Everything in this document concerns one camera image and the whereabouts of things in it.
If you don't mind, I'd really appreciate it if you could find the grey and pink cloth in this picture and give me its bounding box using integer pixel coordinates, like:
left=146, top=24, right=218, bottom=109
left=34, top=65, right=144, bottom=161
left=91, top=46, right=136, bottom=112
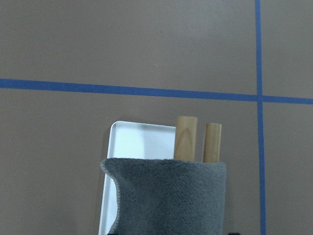
left=101, top=158, right=226, bottom=235

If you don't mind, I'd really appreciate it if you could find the white rectangular tray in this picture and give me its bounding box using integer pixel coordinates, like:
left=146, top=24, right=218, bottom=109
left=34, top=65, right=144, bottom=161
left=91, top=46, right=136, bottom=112
left=98, top=121, right=176, bottom=235

